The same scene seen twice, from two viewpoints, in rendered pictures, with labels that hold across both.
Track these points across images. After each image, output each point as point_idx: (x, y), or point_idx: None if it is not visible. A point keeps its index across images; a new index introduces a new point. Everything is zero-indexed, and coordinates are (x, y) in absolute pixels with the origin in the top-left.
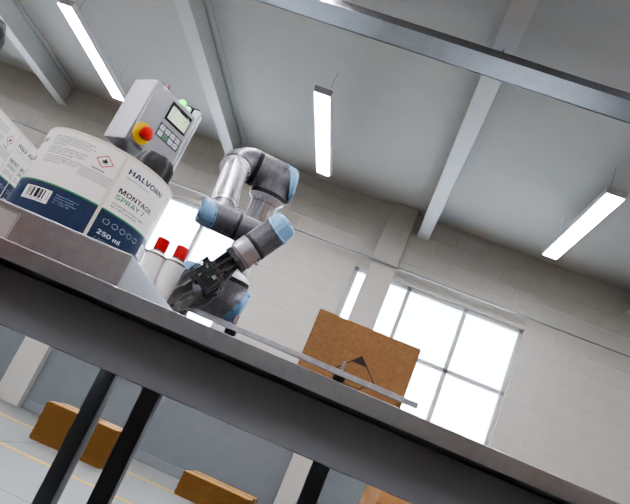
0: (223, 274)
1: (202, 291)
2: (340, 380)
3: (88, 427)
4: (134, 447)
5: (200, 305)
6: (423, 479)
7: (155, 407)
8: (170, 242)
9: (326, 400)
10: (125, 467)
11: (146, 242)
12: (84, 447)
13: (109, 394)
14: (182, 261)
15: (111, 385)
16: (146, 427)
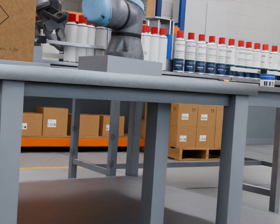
0: (42, 17)
1: (50, 31)
2: None
3: (219, 164)
4: (144, 154)
5: (48, 39)
6: None
7: (150, 117)
8: (79, 15)
9: None
10: (143, 173)
11: None
12: (226, 186)
13: (227, 130)
14: (68, 22)
15: (224, 121)
16: (151, 137)
